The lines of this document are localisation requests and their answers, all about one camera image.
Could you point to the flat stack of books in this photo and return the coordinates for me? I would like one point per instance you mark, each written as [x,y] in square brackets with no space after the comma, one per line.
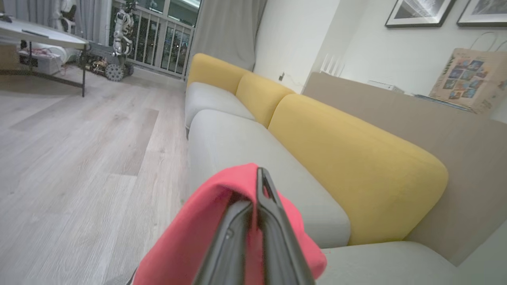
[439,101]

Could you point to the light grey pleated curtain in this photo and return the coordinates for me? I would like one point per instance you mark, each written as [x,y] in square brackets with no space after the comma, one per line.
[91,19]

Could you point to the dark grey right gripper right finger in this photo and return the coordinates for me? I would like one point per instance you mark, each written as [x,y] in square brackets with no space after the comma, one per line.
[279,245]

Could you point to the white device under table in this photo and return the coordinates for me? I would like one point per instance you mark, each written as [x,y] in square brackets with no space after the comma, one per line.
[47,57]

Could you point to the black framed wall picture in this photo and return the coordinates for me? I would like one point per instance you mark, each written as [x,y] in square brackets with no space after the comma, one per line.
[485,12]
[420,12]

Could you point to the black metal frame table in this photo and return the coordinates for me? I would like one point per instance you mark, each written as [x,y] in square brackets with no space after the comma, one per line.
[43,35]

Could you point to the white robot with red head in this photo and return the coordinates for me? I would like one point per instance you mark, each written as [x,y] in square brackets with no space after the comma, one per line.
[67,16]

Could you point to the white ribbed radiator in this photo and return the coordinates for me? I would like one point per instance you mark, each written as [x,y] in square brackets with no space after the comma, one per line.
[332,65]

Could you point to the dark tracked wheeled base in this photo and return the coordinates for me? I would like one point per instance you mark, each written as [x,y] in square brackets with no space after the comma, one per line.
[107,63]

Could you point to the large glass window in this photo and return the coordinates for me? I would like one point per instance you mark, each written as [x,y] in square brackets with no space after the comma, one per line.
[184,8]

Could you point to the white balcony railing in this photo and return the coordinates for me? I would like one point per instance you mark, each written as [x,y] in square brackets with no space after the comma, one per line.
[158,43]

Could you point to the flat white box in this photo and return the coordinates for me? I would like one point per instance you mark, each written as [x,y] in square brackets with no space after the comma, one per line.
[385,86]

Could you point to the red jersey garment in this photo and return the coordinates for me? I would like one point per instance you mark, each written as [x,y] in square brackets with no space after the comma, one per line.
[190,237]

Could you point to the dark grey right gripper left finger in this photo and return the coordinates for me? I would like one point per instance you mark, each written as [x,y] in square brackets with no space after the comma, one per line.
[229,249]

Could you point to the plain grey hanging curtain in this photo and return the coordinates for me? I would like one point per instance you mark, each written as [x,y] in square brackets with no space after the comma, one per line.
[229,31]

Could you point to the large yellow sofa back cushion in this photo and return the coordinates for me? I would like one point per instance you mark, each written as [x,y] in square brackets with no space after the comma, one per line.
[356,170]

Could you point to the medium yellow sofa back cushion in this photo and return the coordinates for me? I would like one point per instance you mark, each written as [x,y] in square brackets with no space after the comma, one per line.
[261,99]

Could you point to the small grey sofa seat cushion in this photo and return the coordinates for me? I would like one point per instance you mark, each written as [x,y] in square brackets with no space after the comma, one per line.
[212,101]

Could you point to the grey corner sofa seat cushion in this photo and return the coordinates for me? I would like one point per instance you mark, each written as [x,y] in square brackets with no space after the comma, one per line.
[388,265]

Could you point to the brown printed paper bag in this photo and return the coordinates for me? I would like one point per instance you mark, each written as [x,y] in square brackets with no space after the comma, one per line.
[471,79]

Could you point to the long grey sofa seat cushion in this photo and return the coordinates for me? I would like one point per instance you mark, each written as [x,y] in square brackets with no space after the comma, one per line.
[245,150]

